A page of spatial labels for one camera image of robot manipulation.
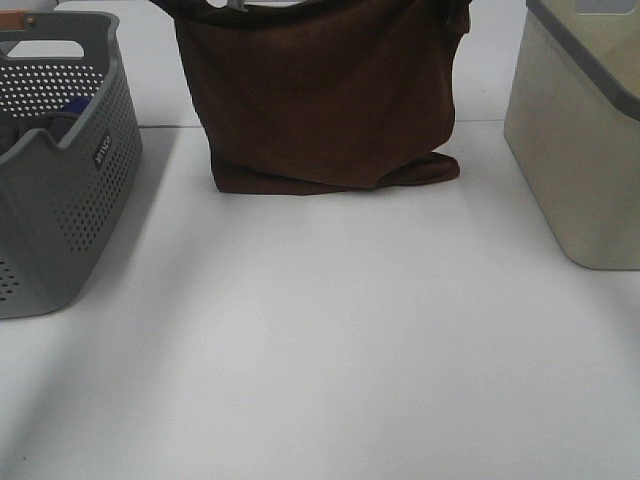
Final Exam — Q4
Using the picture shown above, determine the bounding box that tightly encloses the brown towel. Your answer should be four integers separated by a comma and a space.
160, 0, 470, 195

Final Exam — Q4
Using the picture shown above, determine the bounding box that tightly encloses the grey perforated plastic basket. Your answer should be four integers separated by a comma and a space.
1, 12, 142, 319

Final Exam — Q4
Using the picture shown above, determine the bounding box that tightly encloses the blue cloth in basket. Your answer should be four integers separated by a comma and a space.
57, 96, 92, 118

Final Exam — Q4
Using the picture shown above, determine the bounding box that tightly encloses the beige plastic bin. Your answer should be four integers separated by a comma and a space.
504, 1, 639, 270

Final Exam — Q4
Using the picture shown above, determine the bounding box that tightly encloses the brown leather basket handle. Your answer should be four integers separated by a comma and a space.
0, 10, 34, 32

